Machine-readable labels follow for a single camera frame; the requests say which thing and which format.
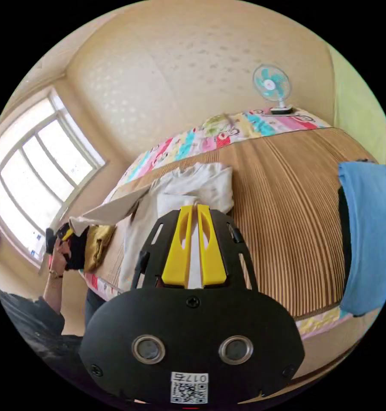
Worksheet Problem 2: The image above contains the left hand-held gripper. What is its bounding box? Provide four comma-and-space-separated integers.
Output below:
46, 223, 89, 271

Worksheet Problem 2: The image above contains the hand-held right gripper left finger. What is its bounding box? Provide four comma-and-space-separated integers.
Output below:
162, 206, 192, 287

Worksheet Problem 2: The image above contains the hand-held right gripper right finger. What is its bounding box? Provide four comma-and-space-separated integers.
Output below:
197, 205, 227, 287

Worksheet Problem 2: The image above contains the white long sleeve shirt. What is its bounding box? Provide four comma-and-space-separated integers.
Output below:
69, 162, 235, 293

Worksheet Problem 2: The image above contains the person's left forearm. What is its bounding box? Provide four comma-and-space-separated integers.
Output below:
42, 271, 66, 317

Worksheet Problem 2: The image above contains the person's left hand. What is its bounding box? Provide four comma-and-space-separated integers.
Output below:
48, 239, 72, 276

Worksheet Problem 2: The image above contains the golden yellow garment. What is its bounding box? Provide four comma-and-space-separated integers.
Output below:
83, 224, 117, 274

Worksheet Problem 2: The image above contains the window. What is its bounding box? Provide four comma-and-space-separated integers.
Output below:
0, 86, 107, 269

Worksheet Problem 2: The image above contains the bed with woven mat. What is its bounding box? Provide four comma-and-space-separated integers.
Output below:
78, 107, 386, 342

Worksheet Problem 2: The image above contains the person's body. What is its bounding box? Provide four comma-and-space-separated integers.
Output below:
0, 286, 108, 370

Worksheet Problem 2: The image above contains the pile of clothes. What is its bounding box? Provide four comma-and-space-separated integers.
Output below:
336, 160, 386, 318

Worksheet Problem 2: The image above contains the small turquoise table fan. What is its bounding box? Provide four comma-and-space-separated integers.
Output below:
252, 63, 295, 116

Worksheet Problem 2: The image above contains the light green curtain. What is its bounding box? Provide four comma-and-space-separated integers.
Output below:
329, 45, 386, 166

